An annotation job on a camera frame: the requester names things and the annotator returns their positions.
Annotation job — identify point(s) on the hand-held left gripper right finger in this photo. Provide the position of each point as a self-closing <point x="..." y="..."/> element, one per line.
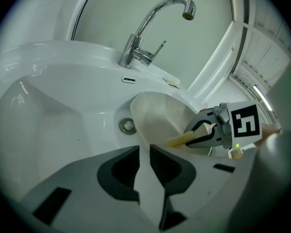
<point x="203" y="190"/>

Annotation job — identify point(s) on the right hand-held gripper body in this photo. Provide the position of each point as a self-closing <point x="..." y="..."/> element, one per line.
<point x="245" y="122"/>

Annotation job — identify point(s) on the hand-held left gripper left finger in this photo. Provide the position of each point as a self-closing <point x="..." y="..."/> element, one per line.
<point x="87" y="190"/>

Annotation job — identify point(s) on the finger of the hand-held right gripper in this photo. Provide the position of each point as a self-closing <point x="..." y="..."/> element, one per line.
<point x="208" y="142"/>
<point x="203" y="116"/>

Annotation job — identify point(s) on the yellow sponge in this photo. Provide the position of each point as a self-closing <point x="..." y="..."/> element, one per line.
<point x="179" y="139"/>

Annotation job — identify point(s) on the person's right forearm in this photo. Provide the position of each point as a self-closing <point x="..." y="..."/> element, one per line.
<point x="269" y="135"/>

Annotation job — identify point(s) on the person's right hand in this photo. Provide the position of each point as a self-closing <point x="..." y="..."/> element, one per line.
<point x="206" y="110"/>

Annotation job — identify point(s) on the metal sink drain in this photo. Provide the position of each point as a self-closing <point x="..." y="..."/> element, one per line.
<point x="128" y="126"/>

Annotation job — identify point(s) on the chrome faucet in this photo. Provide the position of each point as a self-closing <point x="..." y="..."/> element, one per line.
<point x="132" y="50"/>

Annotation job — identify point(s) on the white ceramic sink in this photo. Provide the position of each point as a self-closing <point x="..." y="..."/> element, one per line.
<point x="63" y="93"/>

